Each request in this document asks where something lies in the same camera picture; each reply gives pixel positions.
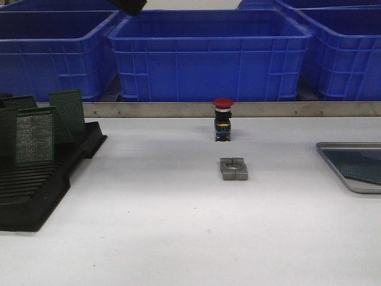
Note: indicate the rear right green circuit board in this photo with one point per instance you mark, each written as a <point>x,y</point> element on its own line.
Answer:
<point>69,105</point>

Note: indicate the rear left green circuit board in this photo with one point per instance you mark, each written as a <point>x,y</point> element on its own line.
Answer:
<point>19,102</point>

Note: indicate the green perforated circuit board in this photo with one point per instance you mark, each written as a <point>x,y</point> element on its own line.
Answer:
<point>359,165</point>
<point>38,132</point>

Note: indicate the centre blue plastic crate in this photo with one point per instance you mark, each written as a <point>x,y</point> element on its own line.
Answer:
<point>201,55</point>

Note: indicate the red emergency stop button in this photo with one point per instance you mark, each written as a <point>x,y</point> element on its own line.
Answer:
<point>222,119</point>

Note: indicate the far left green circuit board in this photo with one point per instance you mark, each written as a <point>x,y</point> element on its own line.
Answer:
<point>8,135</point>

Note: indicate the right blue plastic crate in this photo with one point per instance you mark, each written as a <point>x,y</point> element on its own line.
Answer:
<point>342,61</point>

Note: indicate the silver metal tray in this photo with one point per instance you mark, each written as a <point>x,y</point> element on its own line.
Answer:
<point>359,187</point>

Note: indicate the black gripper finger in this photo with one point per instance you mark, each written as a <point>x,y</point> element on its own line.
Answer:
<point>130,7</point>

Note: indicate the grey metal clamp block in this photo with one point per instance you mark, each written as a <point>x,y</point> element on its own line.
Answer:
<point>233,169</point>

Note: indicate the black slotted board rack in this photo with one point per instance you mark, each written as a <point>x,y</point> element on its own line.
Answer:
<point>30,192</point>

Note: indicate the far right blue crate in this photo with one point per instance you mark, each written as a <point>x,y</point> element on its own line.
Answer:
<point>300,4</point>

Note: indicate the left blue plastic crate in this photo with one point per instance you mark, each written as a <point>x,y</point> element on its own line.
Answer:
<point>51,51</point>

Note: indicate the far left blue crate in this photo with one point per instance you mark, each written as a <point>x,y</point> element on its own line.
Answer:
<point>47,5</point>

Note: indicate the blue plastic crate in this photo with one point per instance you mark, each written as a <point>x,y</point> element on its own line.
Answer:
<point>51,51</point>
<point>201,55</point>
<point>342,61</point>

